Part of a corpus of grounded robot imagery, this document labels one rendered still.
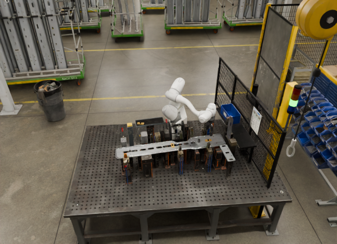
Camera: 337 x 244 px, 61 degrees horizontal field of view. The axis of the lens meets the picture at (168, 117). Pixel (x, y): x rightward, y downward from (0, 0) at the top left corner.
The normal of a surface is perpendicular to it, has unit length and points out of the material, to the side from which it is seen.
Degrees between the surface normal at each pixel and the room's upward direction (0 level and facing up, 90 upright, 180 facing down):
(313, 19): 91
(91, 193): 0
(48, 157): 0
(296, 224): 0
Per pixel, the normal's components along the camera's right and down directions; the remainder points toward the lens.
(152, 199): 0.00, -0.81
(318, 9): -0.07, 0.51
